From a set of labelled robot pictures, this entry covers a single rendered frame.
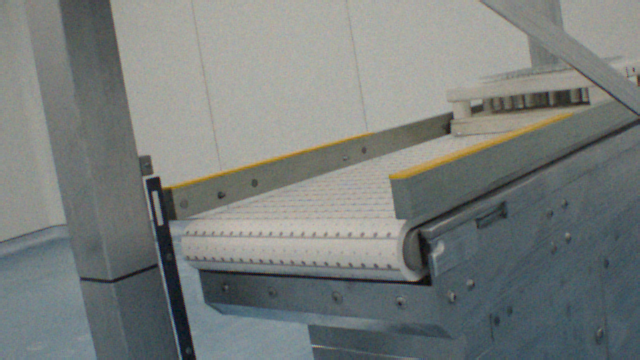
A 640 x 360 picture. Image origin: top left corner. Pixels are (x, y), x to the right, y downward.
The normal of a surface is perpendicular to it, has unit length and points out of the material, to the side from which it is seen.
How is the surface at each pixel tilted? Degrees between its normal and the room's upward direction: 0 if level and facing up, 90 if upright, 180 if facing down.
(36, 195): 90
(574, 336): 90
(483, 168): 90
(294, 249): 80
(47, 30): 90
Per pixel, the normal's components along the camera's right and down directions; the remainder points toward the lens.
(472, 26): -0.52, 0.20
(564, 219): 0.76, -0.04
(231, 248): -0.65, 0.03
